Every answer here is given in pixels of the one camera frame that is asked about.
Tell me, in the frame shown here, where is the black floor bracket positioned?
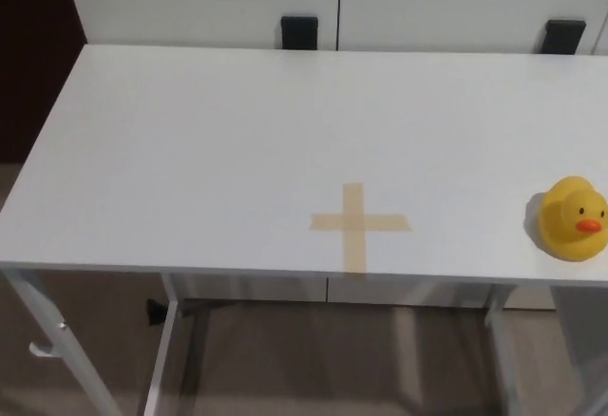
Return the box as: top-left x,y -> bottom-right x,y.
145,297 -> 168,328

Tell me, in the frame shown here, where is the left black wall bracket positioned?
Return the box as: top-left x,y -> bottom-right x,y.
279,15 -> 318,50

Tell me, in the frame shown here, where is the black rectangular cabinet handle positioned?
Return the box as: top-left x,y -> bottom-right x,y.
540,19 -> 588,56

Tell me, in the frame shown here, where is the yellow rubber duck toy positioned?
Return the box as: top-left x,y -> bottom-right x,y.
525,176 -> 608,262

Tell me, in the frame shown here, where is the beige tape cross marker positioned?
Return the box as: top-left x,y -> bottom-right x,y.
310,182 -> 413,276

